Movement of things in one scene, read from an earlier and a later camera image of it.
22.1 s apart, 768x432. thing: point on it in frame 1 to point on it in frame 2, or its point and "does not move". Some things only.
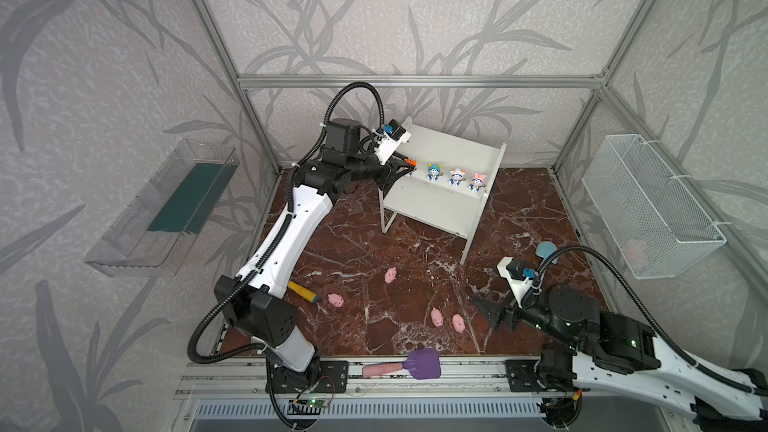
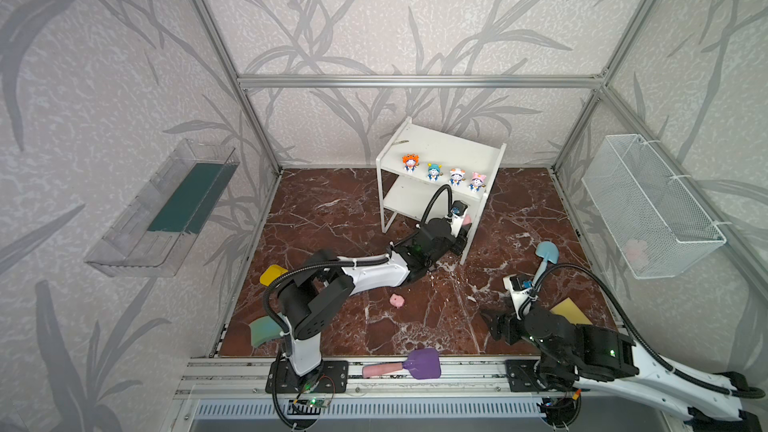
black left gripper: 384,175 to 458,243
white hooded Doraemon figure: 457,176 does not move
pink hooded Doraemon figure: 477,181 does not move
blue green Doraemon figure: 434,171 does not move
